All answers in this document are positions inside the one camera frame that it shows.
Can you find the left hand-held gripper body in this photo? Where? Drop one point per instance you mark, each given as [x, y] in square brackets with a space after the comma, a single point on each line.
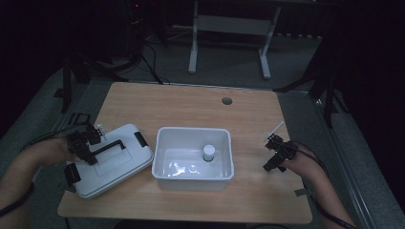
[79, 143]

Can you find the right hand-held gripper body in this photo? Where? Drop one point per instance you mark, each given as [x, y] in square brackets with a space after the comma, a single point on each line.
[283, 149]

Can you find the small white pill bottle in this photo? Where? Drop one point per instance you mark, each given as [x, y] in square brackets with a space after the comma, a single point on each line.
[208, 152]

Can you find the white plastic storage box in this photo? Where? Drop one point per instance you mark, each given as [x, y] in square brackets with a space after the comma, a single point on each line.
[178, 149]

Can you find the person's left hand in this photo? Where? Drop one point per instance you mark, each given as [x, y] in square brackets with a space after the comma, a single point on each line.
[59, 152]

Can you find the person's right hand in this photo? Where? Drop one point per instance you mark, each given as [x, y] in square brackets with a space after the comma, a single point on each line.
[304, 165]

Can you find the grey tape piece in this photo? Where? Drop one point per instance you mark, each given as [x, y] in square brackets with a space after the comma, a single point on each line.
[301, 191]

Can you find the black metal stand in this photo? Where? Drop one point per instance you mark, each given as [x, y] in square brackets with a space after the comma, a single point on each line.
[324, 86]
[78, 71]

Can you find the grey round table grommet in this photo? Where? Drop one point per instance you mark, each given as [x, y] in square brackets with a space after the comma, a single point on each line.
[227, 101]

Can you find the dark device with red light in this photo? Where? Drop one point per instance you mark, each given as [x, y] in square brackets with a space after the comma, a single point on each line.
[135, 12]

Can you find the black rectangular floor bracket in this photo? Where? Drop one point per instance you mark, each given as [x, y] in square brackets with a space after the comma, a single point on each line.
[79, 117]

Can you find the white metal desk frame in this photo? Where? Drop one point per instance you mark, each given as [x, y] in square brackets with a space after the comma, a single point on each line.
[234, 25]

